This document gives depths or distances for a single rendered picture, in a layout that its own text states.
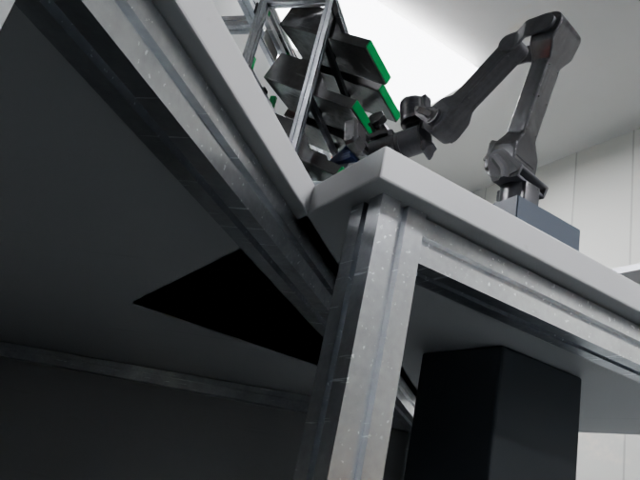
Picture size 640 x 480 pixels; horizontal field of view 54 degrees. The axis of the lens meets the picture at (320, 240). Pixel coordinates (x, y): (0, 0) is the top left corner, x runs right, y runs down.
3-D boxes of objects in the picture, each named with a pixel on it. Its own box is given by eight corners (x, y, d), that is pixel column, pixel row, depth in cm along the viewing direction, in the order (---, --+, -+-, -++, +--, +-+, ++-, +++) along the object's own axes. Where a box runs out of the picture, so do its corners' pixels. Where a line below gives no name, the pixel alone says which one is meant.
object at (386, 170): (898, 446, 86) (895, 424, 87) (379, 176, 48) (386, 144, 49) (506, 430, 144) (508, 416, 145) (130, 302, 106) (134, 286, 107)
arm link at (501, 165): (547, 199, 103) (550, 166, 105) (518, 174, 97) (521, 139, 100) (510, 207, 107) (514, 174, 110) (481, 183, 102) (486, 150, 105)
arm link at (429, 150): (441, 160, 125) (438, 126, 130) (430, 143, 120) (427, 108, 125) (409, 170, 128) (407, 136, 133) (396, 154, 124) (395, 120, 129)
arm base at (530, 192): (545, 226, 99) (548, 192, 101) (516, 210, 96) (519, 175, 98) (510, 235, 105) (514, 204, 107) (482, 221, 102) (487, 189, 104)
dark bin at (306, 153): (360, 207, 136) (379, 179, 137) (336, 175, 125) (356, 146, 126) (273, 165, 152) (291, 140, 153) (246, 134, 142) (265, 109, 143)
